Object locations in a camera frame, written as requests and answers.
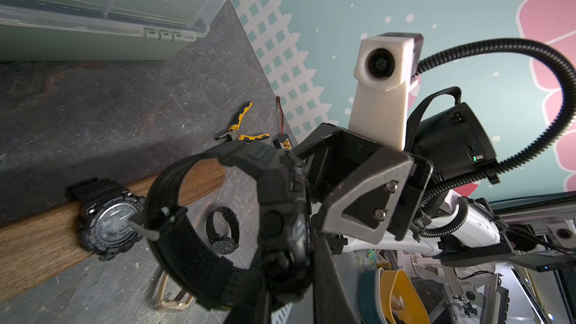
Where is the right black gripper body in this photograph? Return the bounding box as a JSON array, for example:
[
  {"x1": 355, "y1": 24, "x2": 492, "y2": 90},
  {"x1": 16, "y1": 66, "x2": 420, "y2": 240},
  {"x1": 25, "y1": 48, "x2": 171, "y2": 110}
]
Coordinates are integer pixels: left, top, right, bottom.
[{"x1": 293, "y1": 123, "x2": 434, "y2": 245}]

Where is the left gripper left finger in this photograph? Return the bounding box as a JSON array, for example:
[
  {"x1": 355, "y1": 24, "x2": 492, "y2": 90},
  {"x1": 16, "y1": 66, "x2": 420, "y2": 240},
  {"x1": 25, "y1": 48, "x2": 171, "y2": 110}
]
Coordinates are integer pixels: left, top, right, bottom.
[{"x1": 224, "y1": 260, "x2": 270, "y2": 324}]

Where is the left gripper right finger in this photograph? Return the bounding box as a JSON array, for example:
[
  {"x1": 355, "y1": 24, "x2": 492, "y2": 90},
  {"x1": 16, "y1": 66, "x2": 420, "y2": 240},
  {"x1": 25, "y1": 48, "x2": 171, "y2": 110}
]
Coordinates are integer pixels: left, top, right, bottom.
[{"x1": 313, "y1": 237, "x2": 362, "y2": 324}]

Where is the black rugged sport watch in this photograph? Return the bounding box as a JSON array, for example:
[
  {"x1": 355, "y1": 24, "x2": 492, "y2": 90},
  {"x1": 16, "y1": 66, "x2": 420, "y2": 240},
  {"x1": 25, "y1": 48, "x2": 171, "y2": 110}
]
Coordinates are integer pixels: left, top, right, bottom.
[{"x1": 129, "y1": 142, "x2": 312, "y2": 310}]

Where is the large black digital watch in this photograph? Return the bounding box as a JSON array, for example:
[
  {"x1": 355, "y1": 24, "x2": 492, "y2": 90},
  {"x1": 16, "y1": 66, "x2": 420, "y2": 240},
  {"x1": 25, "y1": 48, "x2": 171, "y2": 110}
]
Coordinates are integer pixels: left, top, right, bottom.
[{"x1": 64, "y1": 177, "x2": 146, "y2": 261}]

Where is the wooden watch stand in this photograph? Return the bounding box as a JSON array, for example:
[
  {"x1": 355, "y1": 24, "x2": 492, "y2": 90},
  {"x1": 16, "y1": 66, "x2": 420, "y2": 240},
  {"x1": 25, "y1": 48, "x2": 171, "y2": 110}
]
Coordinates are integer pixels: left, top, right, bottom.
[{"x1": 1, "y1": 159, "x2": 226, "y2": 302}]

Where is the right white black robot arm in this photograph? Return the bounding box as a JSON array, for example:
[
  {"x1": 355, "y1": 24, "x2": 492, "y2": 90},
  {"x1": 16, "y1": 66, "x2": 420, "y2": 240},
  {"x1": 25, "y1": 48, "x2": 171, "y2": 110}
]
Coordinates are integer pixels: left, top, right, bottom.
[{"x1": 375, "y1": 38, "x2": 575, "y2": 255}]

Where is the black charging board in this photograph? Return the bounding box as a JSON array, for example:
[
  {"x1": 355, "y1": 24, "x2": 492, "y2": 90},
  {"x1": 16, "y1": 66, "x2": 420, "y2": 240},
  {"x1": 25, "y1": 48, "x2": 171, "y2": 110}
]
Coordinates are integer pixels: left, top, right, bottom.
[{"x1": 272, "y1": 133, "x2": 293, "y2": 150}]

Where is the clear plastic storage box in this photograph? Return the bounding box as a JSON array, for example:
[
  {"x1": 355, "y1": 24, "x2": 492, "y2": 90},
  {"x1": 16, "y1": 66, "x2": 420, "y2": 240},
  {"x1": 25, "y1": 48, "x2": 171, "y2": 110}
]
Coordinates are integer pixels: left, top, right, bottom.
[{"x1": 1, "y1": 0, "x2": 227, "y2": 61}]

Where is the beige strap watch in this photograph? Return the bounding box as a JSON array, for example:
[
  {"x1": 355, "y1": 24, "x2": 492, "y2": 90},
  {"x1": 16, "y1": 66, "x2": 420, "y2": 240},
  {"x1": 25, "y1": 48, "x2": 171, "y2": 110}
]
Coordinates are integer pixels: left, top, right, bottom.
[{"x1": 152, "y1": 271, "x2": 196, "y2": 312}]

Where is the red black wire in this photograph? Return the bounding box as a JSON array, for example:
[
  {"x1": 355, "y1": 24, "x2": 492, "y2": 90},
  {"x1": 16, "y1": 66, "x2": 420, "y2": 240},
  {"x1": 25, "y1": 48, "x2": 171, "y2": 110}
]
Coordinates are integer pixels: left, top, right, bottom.
[{"x1": 275, "y1": 95, "x2": 287, "y2": 136}]

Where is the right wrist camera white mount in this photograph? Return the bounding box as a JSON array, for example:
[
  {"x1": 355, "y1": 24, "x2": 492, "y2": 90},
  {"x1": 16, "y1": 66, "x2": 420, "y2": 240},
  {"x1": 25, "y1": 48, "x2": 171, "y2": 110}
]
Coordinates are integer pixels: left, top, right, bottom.
[{"x1": 347, "y1": 32, "x2": 424, "y2": 149}]

